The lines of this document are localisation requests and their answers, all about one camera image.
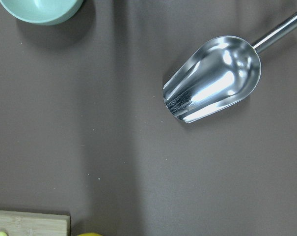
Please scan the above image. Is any steel ice scoop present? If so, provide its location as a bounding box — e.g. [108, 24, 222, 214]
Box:
[162, 12, 297, 123]

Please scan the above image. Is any upper whole lemon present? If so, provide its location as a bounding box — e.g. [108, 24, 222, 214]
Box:
[78, 232, 103, 236]

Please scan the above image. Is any mint green bowl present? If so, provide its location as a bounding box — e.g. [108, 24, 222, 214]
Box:
[0, 0, 83, 26]

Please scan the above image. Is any bamboo cutting board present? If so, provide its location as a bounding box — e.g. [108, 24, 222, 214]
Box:
[0, 210, 71, 236]

